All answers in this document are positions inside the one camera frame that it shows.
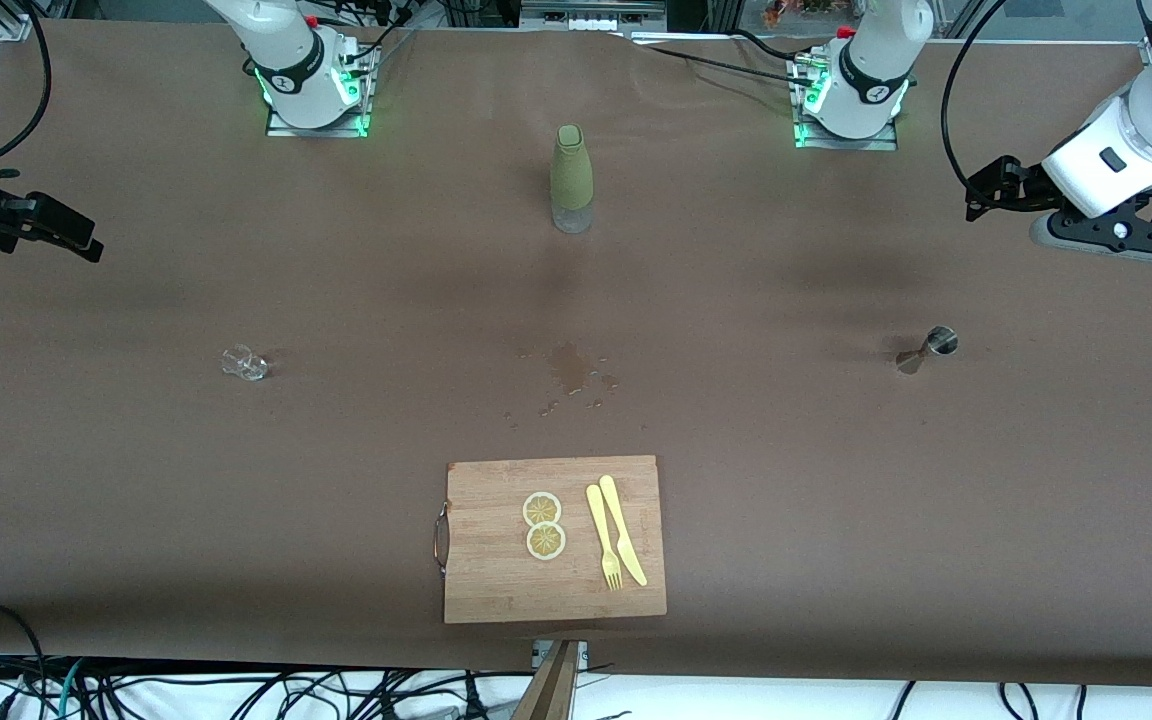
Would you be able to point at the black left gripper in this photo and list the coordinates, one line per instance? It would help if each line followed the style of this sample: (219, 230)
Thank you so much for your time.
(1023, 183)

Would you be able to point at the steel jigger measuring cup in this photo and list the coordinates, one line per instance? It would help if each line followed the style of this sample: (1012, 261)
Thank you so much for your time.
(941, 342)

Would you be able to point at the small clear glass cup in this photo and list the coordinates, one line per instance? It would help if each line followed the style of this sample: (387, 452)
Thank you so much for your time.
(246, 365)

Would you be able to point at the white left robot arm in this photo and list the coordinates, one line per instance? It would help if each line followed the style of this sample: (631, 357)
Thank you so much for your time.
(1146, 120)

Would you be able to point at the orange red background object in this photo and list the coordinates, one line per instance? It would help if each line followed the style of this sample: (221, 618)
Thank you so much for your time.
(786, 10)

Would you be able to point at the brown table cover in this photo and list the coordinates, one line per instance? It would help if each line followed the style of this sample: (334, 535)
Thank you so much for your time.
(236, 500)

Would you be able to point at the olive green bottle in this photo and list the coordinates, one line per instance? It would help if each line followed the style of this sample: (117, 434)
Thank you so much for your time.
(571, 170)

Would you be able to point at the grey power strip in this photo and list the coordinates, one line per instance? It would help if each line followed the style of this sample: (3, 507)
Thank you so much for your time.
(591, 20)

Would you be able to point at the yellow plastic knife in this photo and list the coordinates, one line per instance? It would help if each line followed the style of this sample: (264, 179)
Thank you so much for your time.
(621, 530)

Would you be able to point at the yellow plastic fork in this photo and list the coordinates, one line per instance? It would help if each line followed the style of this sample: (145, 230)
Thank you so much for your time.
(598, 520)

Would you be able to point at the yellow lemon slice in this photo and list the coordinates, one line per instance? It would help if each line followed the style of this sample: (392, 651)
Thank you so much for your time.
(542, 510)
(546, 541)

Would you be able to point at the wooden cutting board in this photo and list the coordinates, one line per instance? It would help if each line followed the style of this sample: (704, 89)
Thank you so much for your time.
(496, 580)

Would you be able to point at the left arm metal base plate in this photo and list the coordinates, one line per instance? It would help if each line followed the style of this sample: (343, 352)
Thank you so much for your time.
(846, 143)

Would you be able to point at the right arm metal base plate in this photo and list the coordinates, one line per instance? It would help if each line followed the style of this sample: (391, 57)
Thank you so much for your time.
(321, 128)

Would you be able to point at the small metal bracket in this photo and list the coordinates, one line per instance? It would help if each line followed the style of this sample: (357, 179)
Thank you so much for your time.
(581, 652)

